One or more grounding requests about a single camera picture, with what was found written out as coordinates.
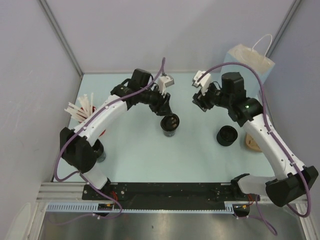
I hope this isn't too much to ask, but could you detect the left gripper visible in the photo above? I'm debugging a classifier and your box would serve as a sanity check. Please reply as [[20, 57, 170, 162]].
[[139, 84, 173, 117]]

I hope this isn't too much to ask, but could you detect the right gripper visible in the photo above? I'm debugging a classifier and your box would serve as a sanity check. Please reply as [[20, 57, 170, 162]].
[[192, 82, 232, 113]]

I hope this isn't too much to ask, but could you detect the single black coffee cup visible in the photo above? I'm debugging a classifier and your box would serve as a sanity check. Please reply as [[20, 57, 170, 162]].
[[160, 114, 180, 137]]

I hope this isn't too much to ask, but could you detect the light blue paper bag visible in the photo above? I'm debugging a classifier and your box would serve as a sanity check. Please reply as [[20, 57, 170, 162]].
[[224, 34, 275, 83]]

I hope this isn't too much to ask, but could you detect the black cup lid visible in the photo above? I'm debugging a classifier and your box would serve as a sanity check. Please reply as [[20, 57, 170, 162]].
[[160, 114, 180, 132]]

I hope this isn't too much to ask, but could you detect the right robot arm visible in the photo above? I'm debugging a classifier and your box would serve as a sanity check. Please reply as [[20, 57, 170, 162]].
[[192, 70, 319, 207]]

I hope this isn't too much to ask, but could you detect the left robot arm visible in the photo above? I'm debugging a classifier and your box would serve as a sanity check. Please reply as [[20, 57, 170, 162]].
[[60, 68, 174, 200]]

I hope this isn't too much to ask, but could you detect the brown cardboard cup carrier stack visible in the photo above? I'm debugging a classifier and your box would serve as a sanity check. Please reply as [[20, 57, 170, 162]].
[[244, 133, 262, 153]]

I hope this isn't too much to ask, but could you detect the red straw cup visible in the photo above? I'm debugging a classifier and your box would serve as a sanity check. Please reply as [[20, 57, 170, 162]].
[[77, 106, 108, 138]]

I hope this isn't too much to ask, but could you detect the black cup left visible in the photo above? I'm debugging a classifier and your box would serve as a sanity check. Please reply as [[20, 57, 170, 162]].
[[92, 139, 107, 163]]

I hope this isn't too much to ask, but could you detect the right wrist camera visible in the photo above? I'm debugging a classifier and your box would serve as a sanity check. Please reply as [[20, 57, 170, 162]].
[[192, 70, 212, 96]]

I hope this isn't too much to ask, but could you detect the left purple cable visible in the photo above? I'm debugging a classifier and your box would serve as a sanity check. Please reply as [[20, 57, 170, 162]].
[[53, 56, 166, 225]]

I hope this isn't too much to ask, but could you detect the purple cable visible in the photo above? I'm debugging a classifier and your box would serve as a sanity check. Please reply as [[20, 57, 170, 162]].
[[197, 61, 313, 236], [53, 56, 166, 225]]

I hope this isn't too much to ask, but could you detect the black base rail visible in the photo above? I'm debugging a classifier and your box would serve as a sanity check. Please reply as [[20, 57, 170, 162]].
[[82, 181, 261, 211]]

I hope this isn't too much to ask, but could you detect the white cable duct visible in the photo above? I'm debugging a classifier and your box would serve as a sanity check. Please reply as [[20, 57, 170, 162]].
[[46, 202, 244, 214]]

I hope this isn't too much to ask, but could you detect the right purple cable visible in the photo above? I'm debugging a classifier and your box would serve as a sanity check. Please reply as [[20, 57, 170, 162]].
[[197, 61, 313, 236]]

